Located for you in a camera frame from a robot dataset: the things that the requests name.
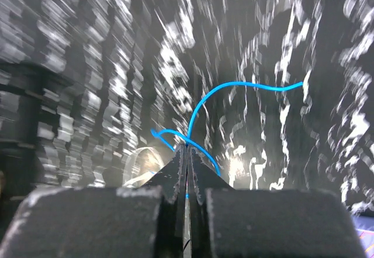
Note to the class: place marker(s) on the purple translucent box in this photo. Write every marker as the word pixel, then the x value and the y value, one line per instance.
pixel 364 227

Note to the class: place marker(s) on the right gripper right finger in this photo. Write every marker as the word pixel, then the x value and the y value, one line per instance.
pixel 226 222

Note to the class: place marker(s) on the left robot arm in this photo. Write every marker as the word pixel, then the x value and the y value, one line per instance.
pixel 32 99

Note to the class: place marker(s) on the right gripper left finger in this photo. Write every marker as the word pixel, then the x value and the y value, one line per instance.
pixel 103 222

